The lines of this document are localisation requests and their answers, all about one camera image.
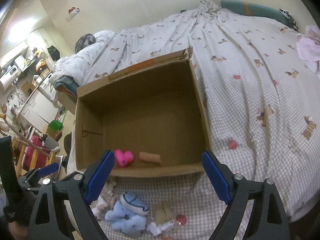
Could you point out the brown cardboard tube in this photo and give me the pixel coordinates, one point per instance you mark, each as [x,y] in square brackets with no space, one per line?
[150,157]

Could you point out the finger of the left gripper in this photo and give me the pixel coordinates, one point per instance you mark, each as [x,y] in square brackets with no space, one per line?
[34,175]

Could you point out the pink rubber duck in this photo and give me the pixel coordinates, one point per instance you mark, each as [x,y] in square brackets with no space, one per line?
[124,158]

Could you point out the blue and white plush toy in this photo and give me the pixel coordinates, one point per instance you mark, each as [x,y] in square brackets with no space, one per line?
[129,215]

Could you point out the white folded duvet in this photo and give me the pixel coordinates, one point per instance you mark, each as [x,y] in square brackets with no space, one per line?
[86,52]

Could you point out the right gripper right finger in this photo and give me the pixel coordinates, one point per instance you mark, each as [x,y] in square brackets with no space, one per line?
[267,216]

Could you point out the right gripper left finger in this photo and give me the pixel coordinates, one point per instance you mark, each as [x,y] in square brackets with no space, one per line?
[48,218]

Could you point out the teal pillow with orange stripe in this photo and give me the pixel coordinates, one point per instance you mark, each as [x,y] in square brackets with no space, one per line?
[255,10]

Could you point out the checkered dog-print bedspread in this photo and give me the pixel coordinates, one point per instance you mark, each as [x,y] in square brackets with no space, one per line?
[261,101]

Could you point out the brown cardboard box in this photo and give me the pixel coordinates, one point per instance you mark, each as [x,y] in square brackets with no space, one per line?
[155,106]

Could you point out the beige ruffled scrunchie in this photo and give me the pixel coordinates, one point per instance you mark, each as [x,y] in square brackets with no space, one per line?
[109,193]

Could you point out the white knotted cloth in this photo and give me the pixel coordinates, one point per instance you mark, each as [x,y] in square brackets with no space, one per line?
[100,209]

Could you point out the wooden chair frame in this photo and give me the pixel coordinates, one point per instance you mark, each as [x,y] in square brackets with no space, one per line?
[29,151]

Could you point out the pink crumpled cloth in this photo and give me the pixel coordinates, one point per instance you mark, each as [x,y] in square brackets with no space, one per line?
[307,47]

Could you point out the green bucket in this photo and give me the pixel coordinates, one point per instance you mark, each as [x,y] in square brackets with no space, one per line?
[55,125]

